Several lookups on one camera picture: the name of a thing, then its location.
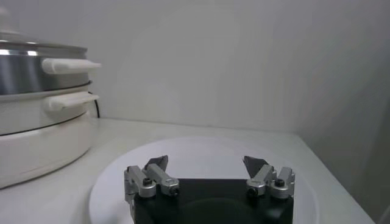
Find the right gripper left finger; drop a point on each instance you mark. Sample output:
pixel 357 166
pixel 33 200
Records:
pixel 158 181

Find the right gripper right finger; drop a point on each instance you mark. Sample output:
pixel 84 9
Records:
pixel 265 179

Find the round glass pot lid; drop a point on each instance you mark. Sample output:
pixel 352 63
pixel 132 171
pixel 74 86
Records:
pixel 18 41

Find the white electric cooker pot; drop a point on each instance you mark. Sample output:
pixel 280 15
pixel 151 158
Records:
pixel 45 146

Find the white round plate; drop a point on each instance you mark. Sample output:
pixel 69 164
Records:
pixel 198 152

